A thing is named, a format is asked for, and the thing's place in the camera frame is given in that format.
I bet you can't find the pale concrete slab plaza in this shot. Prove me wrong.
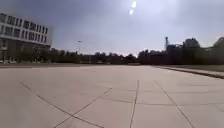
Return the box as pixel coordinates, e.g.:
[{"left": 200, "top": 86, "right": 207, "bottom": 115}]
[{"left": 0, "top": 64, "right": 224, "bottom": 128}]

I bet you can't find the tall lamp pole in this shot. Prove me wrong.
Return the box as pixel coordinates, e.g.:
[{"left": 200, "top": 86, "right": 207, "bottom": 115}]
[{"left": 76, "top": 40, "right": 83, "bottom": 54}]

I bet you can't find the tall lattice tower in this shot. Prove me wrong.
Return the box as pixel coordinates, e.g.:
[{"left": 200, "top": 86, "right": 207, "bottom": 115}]
[{"left": 164, "top": 36, "right": 170, "bottom": 52}]

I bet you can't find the row of dark trees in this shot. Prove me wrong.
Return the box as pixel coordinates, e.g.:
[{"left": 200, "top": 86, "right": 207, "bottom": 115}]
[{"left": 19, "top": 36, "right": 224, "bottom": 66}]

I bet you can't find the raised kerb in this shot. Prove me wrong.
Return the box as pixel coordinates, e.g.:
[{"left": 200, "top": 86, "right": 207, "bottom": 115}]
[{"left": 153, "top": 65, "right": 224, "bottom": 80}]

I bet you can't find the grass strip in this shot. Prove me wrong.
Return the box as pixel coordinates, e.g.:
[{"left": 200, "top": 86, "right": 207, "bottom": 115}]
[{"left": 166, "top": 64, "right": 224, "bottom": 73}]

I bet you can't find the white building with dark windows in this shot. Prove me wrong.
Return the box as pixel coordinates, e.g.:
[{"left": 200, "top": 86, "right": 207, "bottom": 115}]
[{"left": 0, "top": 12, "right": 54, "bottom": 64}]

